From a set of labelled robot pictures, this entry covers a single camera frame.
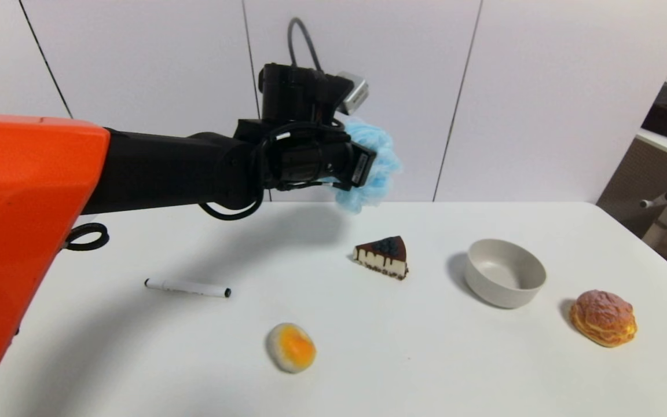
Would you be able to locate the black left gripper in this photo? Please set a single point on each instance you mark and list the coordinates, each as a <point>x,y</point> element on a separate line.
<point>362,167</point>

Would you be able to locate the light blue mesh bath loofah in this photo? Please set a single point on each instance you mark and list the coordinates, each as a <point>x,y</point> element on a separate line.
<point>377,156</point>

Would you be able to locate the orange and black left arm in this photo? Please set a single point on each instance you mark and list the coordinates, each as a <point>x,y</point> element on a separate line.
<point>26,231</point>

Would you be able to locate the beige round bowl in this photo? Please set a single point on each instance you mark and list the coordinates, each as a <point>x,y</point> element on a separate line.
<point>505,273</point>

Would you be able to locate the chocolate blueberry cake slice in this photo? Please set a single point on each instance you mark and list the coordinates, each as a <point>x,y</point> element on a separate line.
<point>384,258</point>

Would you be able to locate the round bun with orange centre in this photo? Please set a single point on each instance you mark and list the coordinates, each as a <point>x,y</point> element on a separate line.
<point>292,346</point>

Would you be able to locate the white marker pen black caps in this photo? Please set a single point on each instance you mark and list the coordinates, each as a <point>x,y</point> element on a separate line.
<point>187,287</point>

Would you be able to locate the brown perforated desk panel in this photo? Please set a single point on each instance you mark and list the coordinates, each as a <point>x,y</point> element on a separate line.
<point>634,185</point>

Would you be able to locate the golden cream puff pastry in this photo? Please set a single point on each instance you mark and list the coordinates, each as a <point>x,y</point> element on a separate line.
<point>603,317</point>

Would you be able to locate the grey box behind basket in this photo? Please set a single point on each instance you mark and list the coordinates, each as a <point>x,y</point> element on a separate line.
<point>662,95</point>

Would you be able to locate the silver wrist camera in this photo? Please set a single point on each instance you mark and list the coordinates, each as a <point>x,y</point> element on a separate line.
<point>354,92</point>

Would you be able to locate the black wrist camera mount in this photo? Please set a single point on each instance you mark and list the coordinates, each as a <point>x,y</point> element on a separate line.
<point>301,92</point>

